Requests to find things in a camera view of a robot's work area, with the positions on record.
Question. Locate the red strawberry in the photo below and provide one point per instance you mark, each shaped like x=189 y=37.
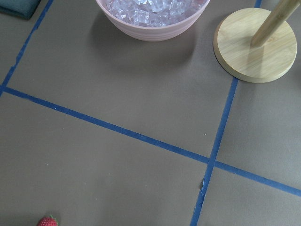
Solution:
x=47 y=221

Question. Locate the pink bowl with ice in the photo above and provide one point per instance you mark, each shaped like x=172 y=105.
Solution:
x=153 y=20

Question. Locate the wooden paper towel stand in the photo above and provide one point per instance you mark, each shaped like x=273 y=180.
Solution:
x=257 y=45

